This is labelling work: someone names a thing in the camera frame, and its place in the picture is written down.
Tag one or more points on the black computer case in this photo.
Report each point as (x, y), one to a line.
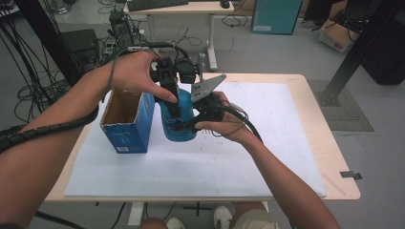
(81, 44)

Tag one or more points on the person's right hand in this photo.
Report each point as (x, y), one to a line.
(232, 127)

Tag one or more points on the teal cabinet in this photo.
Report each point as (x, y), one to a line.
(275, 16)

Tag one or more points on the brown cardboard box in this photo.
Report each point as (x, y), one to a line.
(337, 36)

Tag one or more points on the wooden desk with white legs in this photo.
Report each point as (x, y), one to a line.
(191, 8)

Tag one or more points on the white shoe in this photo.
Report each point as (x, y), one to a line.
(175, 224)
(222, 218)

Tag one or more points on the black computer mouse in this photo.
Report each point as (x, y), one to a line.
(224, 4)

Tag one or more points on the grey tape piece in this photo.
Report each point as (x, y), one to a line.
(349, 175)

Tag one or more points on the blue bottle with white cap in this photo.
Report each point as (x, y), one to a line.
(183, 135)

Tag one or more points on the blue cardboard box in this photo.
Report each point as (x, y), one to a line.
(127, 136)

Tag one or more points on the black keyboard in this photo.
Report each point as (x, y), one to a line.
(157, 4)

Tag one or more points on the black computer tower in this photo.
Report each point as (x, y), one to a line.
(122, 30)

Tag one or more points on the green floor mat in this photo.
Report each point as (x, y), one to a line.
(350, 120)

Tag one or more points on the person's right leg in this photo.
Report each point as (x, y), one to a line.
(254, 219)

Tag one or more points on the person's left hand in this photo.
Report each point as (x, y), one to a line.
(133, 73)

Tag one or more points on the white foam mat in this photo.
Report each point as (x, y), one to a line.
(207, 168)

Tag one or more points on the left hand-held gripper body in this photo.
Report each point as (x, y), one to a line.
(168, 70)

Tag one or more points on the person's leg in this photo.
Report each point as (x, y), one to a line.
(254, 219)
(154, 224)

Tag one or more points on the white power strip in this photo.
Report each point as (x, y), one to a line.
(110, 47)

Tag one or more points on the black curtain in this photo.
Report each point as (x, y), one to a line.
(388, 60)

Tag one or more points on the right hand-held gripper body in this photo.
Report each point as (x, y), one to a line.
(208, 105)

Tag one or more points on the white table leg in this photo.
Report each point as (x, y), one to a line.
(136, 214)

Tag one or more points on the person's left leg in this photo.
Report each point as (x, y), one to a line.
(154, 224)

